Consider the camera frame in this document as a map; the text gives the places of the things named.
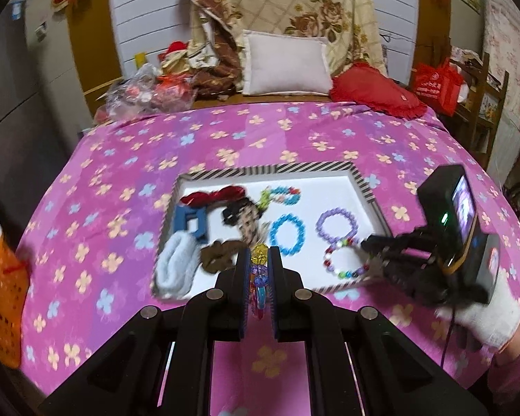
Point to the white pillow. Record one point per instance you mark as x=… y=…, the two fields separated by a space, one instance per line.
x=285 y=65

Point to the red santa plush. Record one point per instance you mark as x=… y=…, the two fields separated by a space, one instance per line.
x=174 y=60

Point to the red bow hair clip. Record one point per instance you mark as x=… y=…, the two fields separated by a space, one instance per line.
x=204 y=199

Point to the grey wardrobe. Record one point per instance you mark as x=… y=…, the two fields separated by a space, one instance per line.
x=42 y=108

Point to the white fluffy scrunchie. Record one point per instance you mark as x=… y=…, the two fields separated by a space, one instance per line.
x=176 y=266

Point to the wooden shelf rack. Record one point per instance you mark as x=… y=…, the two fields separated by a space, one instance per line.
x=479 y=115

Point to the orange plastic basket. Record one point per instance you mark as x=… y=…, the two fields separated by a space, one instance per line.
x=14 y=285

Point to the red shopping bag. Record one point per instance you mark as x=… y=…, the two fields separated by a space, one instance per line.
x=438 y=87

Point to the white gloved right hand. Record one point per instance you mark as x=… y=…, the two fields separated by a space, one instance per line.
x=496 y=324

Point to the red cushion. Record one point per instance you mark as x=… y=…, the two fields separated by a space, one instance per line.
x=366 y=86

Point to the leopard print hair bow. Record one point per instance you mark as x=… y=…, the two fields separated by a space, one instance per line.
x=251 y=229

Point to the floral beige quilt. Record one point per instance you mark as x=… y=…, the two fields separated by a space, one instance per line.
x=349 y=26

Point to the brown scrunchie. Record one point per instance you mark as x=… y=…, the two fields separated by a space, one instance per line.
x=219 y=256

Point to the striped white tray box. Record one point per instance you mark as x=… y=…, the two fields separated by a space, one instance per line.
x=316 y=213

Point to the colourful gold hair clip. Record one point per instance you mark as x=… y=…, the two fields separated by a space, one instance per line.
x=259 y=280

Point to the blue hair claw clip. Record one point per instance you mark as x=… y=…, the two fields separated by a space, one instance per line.
x=192 y=220

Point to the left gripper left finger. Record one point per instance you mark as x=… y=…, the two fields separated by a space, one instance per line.
x=231 y=310

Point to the brown patterned cloth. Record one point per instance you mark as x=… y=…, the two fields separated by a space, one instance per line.
x=212 y=51

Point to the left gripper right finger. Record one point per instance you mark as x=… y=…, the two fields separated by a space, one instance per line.
x=287 y=312

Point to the clear plastic bag of items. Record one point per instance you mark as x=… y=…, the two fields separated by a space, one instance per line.
x=147 y=92

